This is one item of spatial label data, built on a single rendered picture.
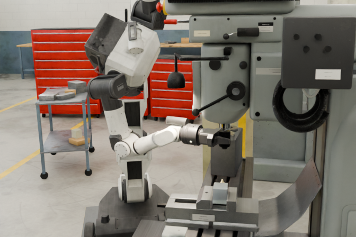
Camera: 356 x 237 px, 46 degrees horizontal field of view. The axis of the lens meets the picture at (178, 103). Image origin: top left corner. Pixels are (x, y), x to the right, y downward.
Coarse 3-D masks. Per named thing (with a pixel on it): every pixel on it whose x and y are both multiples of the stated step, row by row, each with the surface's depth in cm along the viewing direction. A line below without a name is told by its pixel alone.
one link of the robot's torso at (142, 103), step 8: (144, 88) 227; (144, 96) 226; (128, 104) 229; (136, 104) 230; (144, 104) 226; (128, 112) 230; (136, 112) 231; (144, 112) 227; (128, 120) 232; (136, 120) 232; (136, 128) 230
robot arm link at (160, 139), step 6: (156, 132) 181; (162, 132) 177; (168, 132) 176; (174, 132) 175; (156, 138) 179; (162, 138) 178; (168, 138) 177; (174, 138) 175; (156, 144) 181; (162, 144) 179
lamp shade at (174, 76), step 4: (172, 72) 165; (176, 72) 164; (180, 72) 165; (168, 76) 165; (172, 76) 163; (176, 76) 163; (180, 76) 164; (168, 80) 165; (172, 80) 163; (176, 80) 163; (180, 80) 163; (184, 80) 165; (168, 84) 165; (172, 84) 163; (176, 84) 163; (180, 84) 164; (184, 84) 165; (176, 88) 164
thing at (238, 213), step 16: (176, 208) 156; (192, 208) 155; (224, 208) 155; (240, 208) 155; (256, 208) 155; (176, 224) 156; (192, 224) 155; (208, 224) 155; (224, 224) 154; (240, 224) 153; (256, 224) 152
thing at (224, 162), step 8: (232, 128) 211; (240, 128) 215; (240, 136) 210; (232, 144) 197; (240, 144) 211; (216, 152) 200; (224, 152) 199; (232, 152) 198; (240, 152) 213; (216, 160) 201; (224, 160) 200; (232, 160) 199; (240, 160) 214; (216, 168) 202; (224, 168) 201; (232, 168) 200; (232, 176) 201
